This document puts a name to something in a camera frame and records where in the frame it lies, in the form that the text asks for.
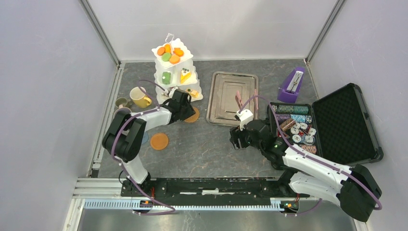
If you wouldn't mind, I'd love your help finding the green round macaron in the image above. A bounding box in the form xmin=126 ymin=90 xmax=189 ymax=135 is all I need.
xmin=161 ymin=52 xmax=172 ymax=62

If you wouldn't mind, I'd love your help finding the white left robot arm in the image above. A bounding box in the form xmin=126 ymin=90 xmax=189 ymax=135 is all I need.
xmin=102 ymin=90 xmax=195 ymax=196

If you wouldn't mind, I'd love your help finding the woven rattan coaster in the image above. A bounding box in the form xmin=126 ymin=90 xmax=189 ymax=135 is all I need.
xmin=184 ymin=107 xmax=200 ymax=123

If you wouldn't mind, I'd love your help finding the small round orange biscuit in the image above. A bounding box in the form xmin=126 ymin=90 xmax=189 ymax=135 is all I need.
xmin=157 ymin=46 xmax=166 ymax=56

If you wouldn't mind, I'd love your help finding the black poker chip case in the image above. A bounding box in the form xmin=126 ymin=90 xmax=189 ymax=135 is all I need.
xmin=267 ymin=83 xmax=384 ymax=166

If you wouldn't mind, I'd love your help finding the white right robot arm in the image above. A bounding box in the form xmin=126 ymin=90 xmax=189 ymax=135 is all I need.
xmin=229 ymin=120 xmax=383 ymax=222

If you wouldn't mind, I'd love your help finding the strawberry triangle cake slice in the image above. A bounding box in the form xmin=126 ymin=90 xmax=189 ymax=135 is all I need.
xmin=161 ymin=90 xmax=169 ymax=97

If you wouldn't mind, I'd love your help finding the white three-tier dessert stand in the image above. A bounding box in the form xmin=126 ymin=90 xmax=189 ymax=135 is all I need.
xmin=152 ymin=33 xmax=203 ymax=103

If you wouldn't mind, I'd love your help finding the purple metronome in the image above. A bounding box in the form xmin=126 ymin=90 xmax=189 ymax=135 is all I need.
xmin=277 ymin=66 xmax=305 ymax=103

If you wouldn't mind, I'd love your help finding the pink tall mug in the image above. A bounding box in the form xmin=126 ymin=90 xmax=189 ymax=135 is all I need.
xmin=114 ymin=107 xmax=132 ymax=116

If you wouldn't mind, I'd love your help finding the yellow mug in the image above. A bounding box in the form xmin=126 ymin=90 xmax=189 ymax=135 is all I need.
xmin=129 ymin=87 xmax=152 ymax=109

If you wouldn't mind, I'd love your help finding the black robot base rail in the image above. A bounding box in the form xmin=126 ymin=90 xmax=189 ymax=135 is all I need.
xmin=121 ymin=177 xmax=300 ymax=207

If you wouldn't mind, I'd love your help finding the blue grey coaster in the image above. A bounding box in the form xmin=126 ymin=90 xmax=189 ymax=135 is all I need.
xmin=141 ymin=132 xmax=149 ymax=144

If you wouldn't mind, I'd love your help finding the yellow layered cake slice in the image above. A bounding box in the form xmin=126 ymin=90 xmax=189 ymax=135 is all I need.
xmin=186 ymin=88 xmax=200 ymax=98

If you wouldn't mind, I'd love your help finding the purple poker chip roll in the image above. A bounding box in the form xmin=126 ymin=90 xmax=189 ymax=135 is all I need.
xmin=275 ymin=114 xmax=291 ymax=123

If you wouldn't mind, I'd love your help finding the stainless steel serving tray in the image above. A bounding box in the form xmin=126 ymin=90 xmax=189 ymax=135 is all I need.
xmin=206 ymin=71 xmax=259 ymax=127

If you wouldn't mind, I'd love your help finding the round wooden coaster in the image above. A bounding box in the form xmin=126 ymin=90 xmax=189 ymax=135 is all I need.
xmin=150 ymin=133 xmax=169 ymax=151

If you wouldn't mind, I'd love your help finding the green swiss roll cake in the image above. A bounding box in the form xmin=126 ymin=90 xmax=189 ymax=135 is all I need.
xmin=162 ymin=71 xmax=172 ymax=85

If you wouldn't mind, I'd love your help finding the brown poker chip roll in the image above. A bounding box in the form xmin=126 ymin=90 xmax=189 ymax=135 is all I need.
xmin=280 ymin=118 xmax=296 ymax=132

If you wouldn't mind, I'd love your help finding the green patterned chip roll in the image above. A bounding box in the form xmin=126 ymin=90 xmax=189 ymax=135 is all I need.
xmin=278 ymin=105 xmax=309 ymax=115

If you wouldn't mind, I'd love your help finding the yellow kiwi topped cake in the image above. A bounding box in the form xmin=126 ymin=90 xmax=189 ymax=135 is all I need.
xmin=180 ymin=68 xmax=191 ymax=84

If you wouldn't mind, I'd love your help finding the small green cup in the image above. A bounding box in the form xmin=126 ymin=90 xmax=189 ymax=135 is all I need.
xmin=115 ymin=97 xmax=132 ymax=108

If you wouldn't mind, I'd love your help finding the orange fish cookie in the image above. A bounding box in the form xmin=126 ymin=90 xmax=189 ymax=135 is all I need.
xmin=173 ymin=48 xmax=184 ymax=57

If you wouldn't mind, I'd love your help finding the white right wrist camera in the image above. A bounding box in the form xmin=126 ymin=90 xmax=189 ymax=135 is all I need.
xmin=236 ymin=109 xmax=254 ymax=130

